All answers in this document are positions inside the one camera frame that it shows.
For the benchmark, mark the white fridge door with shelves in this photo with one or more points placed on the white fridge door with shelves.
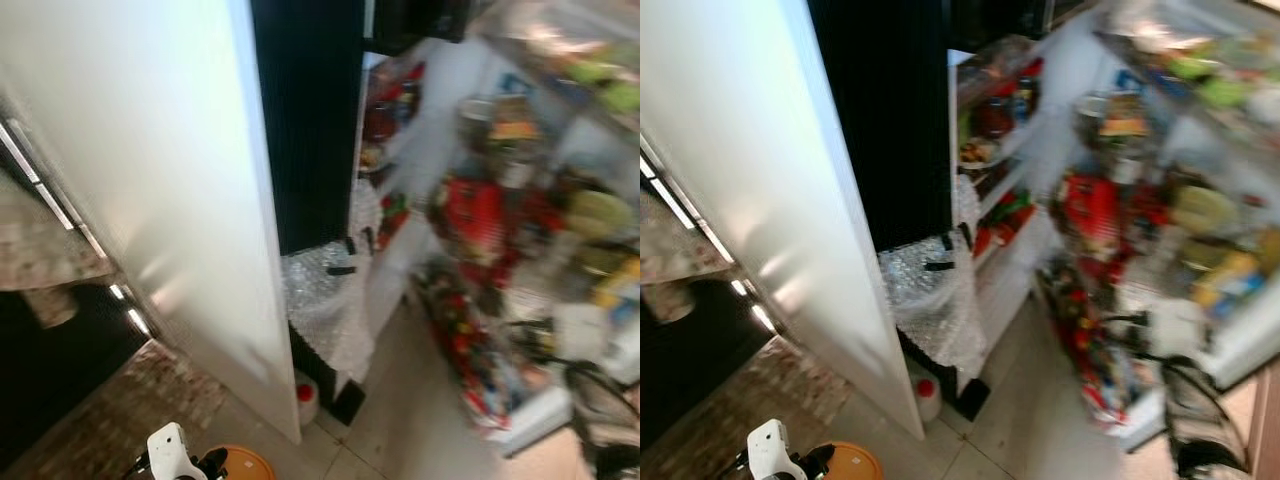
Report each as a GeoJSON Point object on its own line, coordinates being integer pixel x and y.
{"type": "Point", "coordinates": [1150, 270]}
{"type": "Point", "coordinates": [540, 270]}

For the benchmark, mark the white bottle with red cap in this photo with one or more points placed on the white bottle with red cap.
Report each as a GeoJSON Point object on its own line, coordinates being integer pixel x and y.
{"type": "Point", "coordinates": [927, 400]}
{"type": "Point", "coordinates": [306, 402]}

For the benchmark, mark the colourful red snack packets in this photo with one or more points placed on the colourful red snack packets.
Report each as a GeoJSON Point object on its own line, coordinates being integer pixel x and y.
{"type": "Point", "coordinates": [465, 345]}
{"type": "Point", "coordinates": [1085, 345]}

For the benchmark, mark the clear bubble plastic sheet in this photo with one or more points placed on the clear bubble plastic sheet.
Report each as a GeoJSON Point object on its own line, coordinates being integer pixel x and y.
{"type": "Point", "coordinates": [325, 310]}
{"type": "Point", "coordinates": [930, 310]}

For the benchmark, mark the jar with yellow label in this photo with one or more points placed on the jar with yellow label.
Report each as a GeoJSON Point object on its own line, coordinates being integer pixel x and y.
{"type": "Point", "coordinates": [514, 130]}
{"type": "Point", "coordinates": [1124, 126]}

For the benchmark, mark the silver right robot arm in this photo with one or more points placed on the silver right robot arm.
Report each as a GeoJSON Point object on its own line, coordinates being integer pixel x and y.
{"type": "Point", "coordinates": [605, 420]}
{"type": "Point", "coordinates": [1205, 420]}

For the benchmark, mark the bright green produce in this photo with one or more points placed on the bright green produce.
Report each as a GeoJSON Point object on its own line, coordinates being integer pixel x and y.
{"type": "Point", "coordinates": [1215, 85]}
{"type": "Point", "coordinates": [610, 88]}

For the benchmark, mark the yellow and blue package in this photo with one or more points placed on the yellow and blue package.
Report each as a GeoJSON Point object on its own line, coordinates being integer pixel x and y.
{"type": "Point", "coordinates": [1230, 280]}
{"type": "Point", "coordinates": [618, 285]}

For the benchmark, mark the orange plastic bowl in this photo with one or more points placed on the orange plastic bowl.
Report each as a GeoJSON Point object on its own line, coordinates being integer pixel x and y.
{"type": "Point", "coordinates": [248, 466]}
{"type": "Point", "coordinates": [858, 463]}

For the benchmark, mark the dark red jar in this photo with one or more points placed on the dark red jar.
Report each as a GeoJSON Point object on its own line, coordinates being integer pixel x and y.
{"type": "Point", "coordinates": [380, 122]}
{"type": "Point", "coordinates": [992, 120]}

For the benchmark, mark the tall white door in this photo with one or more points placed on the tall white door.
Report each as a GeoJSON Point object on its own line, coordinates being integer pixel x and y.
{"type": "Point", "coordinates": [760, 180]}
{"type": "Point", "coordinates": [150, 180]}

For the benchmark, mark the red and green pack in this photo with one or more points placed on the red and green pack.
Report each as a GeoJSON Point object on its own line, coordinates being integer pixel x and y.
{"type": "Point", "coordinates": [1005, 218]}
{"type": "Point", "coordinates": [393, 218]}

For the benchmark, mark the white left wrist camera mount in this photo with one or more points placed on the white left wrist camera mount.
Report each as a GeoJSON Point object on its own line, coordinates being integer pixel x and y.
{"type": "Point", "coordinates": [772, 450]}
{"type": "Point", "coordinates": [172, 452]}

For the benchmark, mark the large red packet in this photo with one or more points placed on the large red packet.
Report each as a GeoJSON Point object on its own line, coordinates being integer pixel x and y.
{"type": "Point", "coordinates": [1090, 215]}
{"type": "Point", "coordinates": [473, 220]}

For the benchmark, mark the pale green round pack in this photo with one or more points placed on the pale green round pack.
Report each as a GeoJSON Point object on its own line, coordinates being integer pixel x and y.
{"type": "Point", "coordinates": [1205, 210]}
{"type": "Point", "coordinates": [598, 214]}

